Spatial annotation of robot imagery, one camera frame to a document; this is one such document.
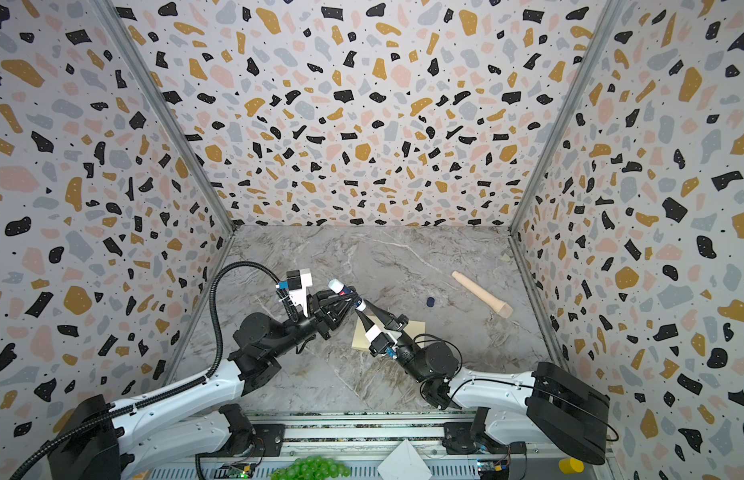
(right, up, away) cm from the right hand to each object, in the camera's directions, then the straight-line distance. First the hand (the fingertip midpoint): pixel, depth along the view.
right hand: (364, 301), depth 64 cm
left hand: (-2, +2, -3) cm, 4 cm away
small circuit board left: (-30, -41, +7) cm, 51 cm away
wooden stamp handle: (+41, -7, +32) cm, 52 cm away
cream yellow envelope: (-4, -17, +28) cm, 33 cm away
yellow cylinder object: (+46, -37, +3) cm, 59 cm away
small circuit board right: (+30, -42, +8) cm, 52 cm away
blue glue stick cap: (+19, -6, +37) cm, 42 cm away
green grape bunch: (-12, -38, +4) cm, 40 cm away
